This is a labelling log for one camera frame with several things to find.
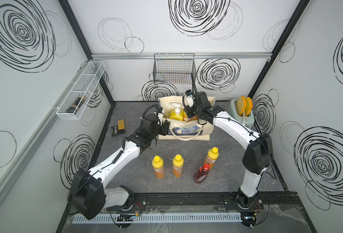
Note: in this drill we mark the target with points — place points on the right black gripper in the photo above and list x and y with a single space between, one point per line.
187 110

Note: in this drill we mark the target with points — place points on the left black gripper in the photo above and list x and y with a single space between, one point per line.
165 128

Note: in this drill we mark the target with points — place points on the orange bottle yellow cap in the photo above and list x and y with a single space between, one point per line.
158 165
211 157
178 163
188 119

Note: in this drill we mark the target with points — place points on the cream canvas shopping bag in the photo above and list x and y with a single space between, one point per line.
196 129

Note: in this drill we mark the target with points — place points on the yellow pump soap bottle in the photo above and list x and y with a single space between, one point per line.
177 113

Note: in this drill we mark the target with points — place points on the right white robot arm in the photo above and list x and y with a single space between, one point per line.
258 154

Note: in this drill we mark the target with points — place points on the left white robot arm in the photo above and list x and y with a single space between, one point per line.
89 194

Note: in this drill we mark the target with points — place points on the yellow toast slice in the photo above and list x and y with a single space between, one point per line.
241 105

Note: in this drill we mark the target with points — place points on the yellow black small device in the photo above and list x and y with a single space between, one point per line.
118 129

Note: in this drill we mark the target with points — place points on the orange toast slice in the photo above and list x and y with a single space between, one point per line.
249 106

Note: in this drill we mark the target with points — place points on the red liquid bottle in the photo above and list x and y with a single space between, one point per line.
202 173

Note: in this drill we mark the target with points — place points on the dark bottle in shelf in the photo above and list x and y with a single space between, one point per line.
78 102

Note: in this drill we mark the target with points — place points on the black wire wall basket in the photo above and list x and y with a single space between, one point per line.
174 68

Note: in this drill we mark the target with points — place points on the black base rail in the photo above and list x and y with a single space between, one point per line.
227 200

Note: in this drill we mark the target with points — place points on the white wire wall shelf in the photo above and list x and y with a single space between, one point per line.
89 76

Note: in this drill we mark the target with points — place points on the grey slotted cable duct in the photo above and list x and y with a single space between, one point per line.
160 218

